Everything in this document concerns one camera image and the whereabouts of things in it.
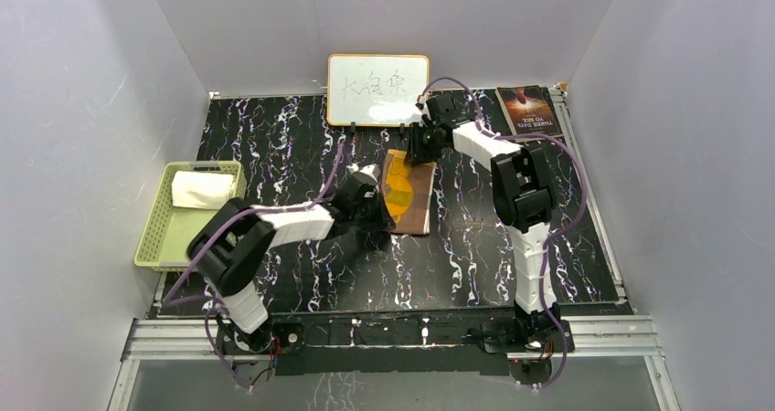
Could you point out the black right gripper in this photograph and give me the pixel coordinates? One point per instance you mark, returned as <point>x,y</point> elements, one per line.
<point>417,153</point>

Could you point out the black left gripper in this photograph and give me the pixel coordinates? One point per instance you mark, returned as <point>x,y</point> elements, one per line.
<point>382,221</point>

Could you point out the brown and yellow cloth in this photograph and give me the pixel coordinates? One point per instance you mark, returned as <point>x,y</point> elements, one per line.
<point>407,191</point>

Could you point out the white towel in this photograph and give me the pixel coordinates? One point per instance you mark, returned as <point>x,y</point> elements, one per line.
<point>202,190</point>

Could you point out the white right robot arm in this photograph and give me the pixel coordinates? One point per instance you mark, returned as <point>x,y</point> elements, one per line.
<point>524,198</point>

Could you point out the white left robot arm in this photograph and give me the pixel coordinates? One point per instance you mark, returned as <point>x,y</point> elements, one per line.
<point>228,250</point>

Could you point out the small framed whiteboard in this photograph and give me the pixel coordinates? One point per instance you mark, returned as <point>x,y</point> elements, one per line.
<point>375,90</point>

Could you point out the dark paperback book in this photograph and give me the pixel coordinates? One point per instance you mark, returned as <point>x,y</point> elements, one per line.
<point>529,109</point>

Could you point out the green perforated plastic basket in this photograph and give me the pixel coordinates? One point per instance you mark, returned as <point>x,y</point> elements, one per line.
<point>169,229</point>

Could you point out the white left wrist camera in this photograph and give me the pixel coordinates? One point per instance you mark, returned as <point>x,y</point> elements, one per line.
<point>369,174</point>

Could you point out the aluminium base frame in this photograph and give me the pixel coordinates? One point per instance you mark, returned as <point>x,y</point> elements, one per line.
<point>401,341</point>

